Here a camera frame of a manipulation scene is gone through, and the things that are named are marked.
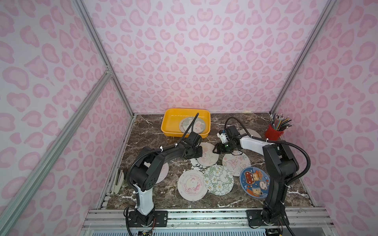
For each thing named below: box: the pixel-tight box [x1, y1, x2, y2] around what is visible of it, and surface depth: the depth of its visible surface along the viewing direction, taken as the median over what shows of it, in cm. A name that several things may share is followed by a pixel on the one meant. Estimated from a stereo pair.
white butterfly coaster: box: [238, 128, 262, 139], surface depth 111 cm
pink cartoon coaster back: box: [196, 142, 220, 167], surface depth 97 cm
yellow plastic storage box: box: [160, 107, 212, 139], surface depth 116 cm
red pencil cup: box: [264, 123, 284, 141], surface depth 102 cm
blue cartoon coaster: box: [239, 166, 271, 199], surface depth 86 cm
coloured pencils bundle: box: [270, 113, 293, 132], surface depth 97 cm
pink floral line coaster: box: [221, 149, 252, 177], surface depth 95 cm
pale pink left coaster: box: [155, 162, 170, 185], surface depth 90 cm
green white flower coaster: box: [203, 164, 234, 196], surface depth 88 cm
